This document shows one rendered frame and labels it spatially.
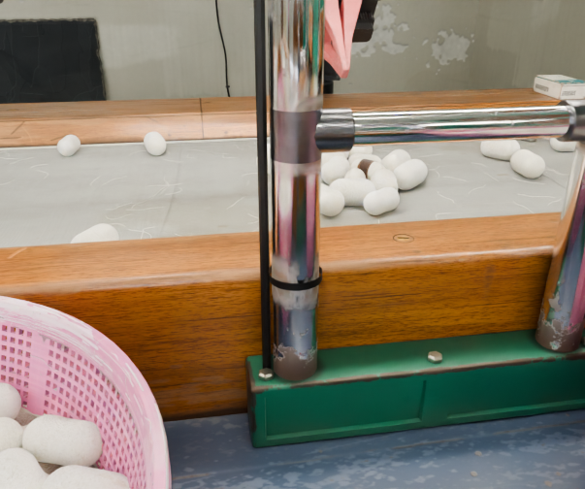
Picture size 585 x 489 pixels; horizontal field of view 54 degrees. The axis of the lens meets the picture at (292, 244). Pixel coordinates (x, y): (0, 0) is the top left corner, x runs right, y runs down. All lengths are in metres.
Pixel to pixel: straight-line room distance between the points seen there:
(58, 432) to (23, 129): 0.46
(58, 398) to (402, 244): 0.19
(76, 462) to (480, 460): 0.20
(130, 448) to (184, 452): 0.11
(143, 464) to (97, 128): 0.49
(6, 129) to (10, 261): 0.35
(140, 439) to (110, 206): 0.28
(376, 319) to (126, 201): 0.24
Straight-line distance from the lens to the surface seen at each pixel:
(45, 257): 0.34
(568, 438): 0.36
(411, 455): 0.33
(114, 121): 0.66
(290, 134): 0.24
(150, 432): 0.20
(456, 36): 2.88
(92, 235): 0.37
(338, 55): 0.62
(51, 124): 0.67
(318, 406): 0.31
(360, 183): 0.44
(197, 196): 0.47
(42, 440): 0.25
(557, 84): 0.79
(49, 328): 0.27
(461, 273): 0.33
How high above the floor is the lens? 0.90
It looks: 25 degrees down
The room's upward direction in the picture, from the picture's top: straight up
